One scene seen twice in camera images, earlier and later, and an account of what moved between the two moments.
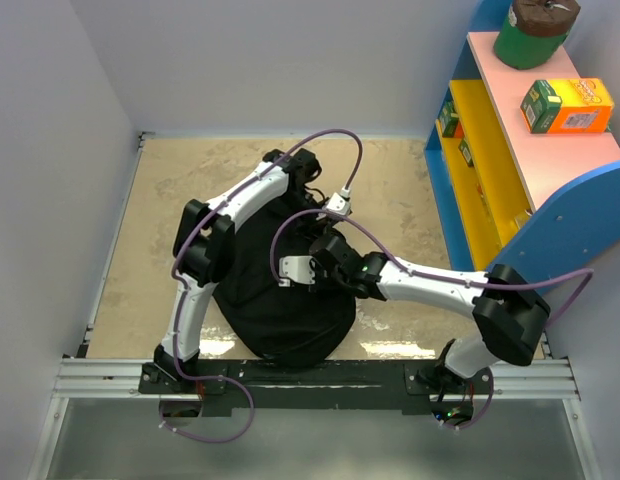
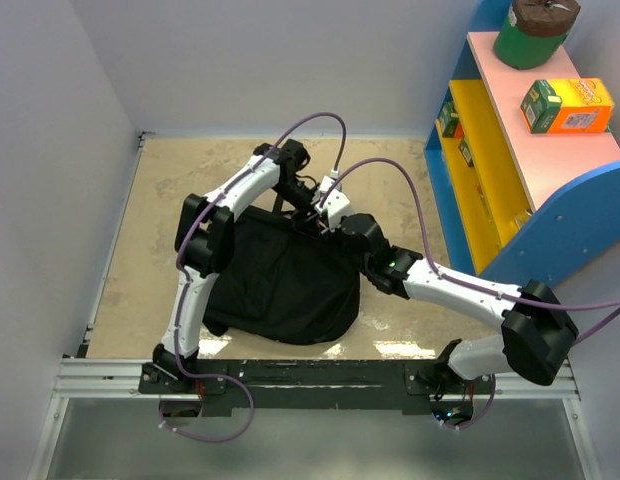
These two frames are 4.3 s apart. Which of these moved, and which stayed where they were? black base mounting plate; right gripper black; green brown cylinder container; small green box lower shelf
Moved: right gripper black
Stayed: green brown cylinder container; small green box lower shelf; black base mounting plate
